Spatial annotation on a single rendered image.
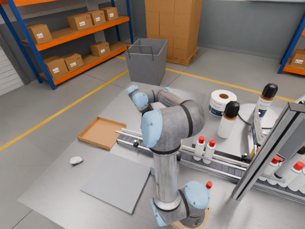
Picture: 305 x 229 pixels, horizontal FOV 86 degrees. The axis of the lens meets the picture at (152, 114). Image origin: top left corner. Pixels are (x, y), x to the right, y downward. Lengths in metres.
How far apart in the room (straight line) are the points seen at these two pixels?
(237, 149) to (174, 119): 0.87
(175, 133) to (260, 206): 0.81
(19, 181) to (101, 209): 1.69
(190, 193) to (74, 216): 0.68
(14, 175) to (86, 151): 1.53
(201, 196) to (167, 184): 0.21
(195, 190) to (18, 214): 1.99
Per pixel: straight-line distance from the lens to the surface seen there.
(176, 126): 0.51
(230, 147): 1.31
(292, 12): 5.22
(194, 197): 0.81
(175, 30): 4.25
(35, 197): 1.34
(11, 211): 2.50
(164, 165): 0.60
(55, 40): 4.02
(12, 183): 2.71
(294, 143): 0.77
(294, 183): 1.24
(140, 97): 0.86
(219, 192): 1.16
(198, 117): 0.54
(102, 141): 1.40
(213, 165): 1.18
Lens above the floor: 1.85
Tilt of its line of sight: 41 degrees down
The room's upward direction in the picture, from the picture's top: 3 degrees counter-clockwise
